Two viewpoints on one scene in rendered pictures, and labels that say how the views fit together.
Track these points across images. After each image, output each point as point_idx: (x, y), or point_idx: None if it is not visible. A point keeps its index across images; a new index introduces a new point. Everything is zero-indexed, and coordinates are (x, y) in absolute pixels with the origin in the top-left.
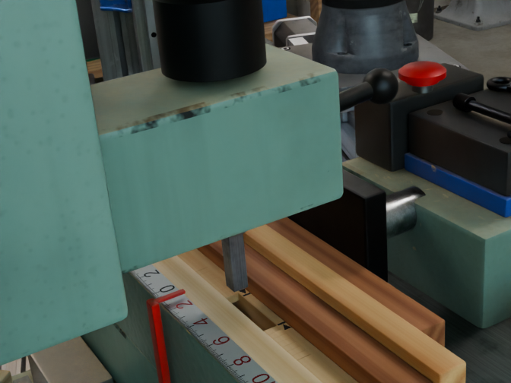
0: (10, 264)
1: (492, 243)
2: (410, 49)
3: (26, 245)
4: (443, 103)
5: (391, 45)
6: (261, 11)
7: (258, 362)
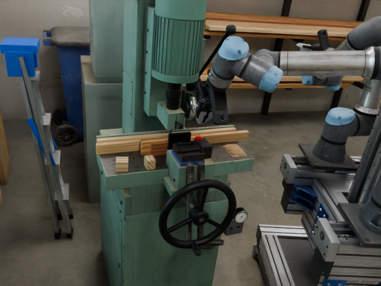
0: (145, 103)
1: (166, 151)
2: (372, 225)
3: (146, 102)
4: (196, 144)
5: (367, 217)
6: (170, 102)
7: (152, 134)
